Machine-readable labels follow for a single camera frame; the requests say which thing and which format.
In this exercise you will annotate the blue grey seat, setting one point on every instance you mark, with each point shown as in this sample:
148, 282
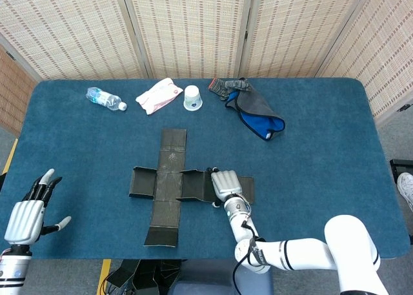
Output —
206, 282

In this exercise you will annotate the brown woven screen panel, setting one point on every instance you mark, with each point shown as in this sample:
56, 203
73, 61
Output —
14, 91

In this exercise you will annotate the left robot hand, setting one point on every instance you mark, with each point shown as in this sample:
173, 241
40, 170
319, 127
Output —
24, 220

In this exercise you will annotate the white sneaker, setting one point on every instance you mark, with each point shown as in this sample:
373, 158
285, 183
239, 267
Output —
406, 188

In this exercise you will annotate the white pink tissue pack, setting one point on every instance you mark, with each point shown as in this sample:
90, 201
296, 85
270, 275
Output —
158, 96

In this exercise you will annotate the black stand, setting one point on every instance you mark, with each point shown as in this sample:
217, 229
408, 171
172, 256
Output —
401, 167

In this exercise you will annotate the black cardboard sheets pile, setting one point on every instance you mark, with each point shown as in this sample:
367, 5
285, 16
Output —
142, 275

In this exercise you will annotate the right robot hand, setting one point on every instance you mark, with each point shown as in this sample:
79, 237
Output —
226, 182

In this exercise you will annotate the clear plastic water bottle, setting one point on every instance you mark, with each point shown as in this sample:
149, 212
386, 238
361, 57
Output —
103, 97

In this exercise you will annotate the blue grey cloth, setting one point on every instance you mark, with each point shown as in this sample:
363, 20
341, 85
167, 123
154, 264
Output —
255, 111

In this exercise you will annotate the black cardboard box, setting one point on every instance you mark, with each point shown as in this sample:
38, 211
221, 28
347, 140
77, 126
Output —
167, 179

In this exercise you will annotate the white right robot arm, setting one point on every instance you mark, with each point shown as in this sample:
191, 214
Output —
306, 253

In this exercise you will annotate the blue felt-covered table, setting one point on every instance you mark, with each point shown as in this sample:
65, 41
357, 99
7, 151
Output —
306, 179

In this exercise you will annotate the white floral paper cup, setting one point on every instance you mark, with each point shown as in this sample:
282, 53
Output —
192, 98

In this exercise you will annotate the beige woven folding screen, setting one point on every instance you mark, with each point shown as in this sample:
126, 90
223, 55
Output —
193, 27

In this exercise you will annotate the grey striped work glove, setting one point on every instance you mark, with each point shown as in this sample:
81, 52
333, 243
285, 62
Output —
226, 86

